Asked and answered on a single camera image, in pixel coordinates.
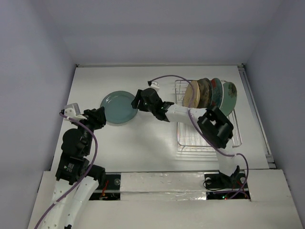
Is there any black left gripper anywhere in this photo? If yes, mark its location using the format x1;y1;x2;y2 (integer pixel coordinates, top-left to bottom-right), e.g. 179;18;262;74
73;105;106;154

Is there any plain teal plate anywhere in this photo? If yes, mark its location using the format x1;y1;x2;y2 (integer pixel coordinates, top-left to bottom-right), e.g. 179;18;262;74
100;91;138;125

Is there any beige bird plate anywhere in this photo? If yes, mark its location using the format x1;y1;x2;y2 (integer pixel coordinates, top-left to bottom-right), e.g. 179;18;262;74
183;80;200;108

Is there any dark brown patterned plate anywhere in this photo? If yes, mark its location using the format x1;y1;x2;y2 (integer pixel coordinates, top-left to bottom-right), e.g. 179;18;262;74
197;78;209;108

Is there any red and teal plate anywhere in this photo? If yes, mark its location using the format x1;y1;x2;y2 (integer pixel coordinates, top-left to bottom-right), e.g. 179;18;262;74
211;78;223;108

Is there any light green floral plate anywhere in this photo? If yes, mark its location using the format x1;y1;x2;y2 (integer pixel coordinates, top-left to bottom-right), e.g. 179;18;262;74
220;82;237;116

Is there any blue white floral plate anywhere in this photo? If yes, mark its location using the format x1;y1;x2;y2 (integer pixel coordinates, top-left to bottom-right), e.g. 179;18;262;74
208;79;213;106

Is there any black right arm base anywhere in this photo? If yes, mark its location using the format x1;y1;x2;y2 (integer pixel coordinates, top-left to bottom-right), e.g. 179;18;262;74
203;166;246;191

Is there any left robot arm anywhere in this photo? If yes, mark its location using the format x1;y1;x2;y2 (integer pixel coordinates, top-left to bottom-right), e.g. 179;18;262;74
35;103;106;229

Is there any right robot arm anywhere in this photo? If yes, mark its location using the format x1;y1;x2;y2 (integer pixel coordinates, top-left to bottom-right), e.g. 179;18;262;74
131;88;237;187

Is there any silver foil covered bar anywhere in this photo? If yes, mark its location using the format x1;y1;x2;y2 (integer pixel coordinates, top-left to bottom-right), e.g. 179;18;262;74
120;172;207;201

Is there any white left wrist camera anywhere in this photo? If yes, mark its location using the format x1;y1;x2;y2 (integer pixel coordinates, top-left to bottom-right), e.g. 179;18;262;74
60;103;87;121

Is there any metal wire dish rack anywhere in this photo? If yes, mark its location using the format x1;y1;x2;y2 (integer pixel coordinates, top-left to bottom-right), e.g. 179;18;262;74
175;78;242;149

